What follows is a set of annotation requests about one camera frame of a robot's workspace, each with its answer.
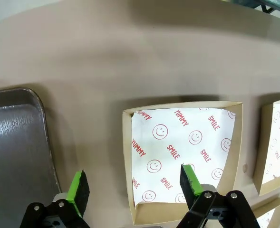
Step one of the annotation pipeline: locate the brown plastic tray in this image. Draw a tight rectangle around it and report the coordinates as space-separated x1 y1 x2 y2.
0 87 62 228

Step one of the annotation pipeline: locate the dark green metal frame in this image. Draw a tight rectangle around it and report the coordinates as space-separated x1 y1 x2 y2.
225 0 280 15

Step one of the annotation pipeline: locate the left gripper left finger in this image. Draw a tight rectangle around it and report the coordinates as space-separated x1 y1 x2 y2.
19 169 90 228

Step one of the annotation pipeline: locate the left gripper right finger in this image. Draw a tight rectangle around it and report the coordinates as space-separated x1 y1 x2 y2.
175 163 261 228

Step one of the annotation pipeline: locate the cardboard donut box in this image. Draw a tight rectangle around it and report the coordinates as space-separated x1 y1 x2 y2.
122 101 244 226
252 97 280 197
249 197 280 228

